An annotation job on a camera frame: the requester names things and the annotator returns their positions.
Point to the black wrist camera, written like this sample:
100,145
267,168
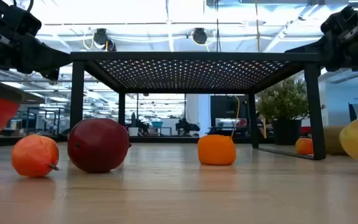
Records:
336,20
22,21

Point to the cactus in white pot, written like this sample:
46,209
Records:
133,131

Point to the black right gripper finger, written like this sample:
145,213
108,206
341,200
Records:
322,51

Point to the small orange toy pear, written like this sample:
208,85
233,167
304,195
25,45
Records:
304,146
34,155

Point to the dark red toy pomegranate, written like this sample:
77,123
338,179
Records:
98,144

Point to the black perforated metal riser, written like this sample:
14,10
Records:
197,56

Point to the small red box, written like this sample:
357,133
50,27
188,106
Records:
305,129

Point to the brown toy kiwi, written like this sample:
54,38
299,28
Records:
332,140

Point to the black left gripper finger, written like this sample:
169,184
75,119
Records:
42,56
51,74

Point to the black background robot arm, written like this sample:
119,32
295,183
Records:
185,127

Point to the teal basket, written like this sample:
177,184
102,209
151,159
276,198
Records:
157,124

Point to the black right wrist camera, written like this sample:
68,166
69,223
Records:
336,20

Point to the green plant in black pot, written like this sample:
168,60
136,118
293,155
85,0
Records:
283,99

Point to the black ceiling lamp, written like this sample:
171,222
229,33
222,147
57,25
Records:
199,35
100,37

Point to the person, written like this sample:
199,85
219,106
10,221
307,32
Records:
260,126

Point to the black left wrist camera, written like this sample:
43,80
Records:
22,21

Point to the orange toy mandarin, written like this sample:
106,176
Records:
216,149

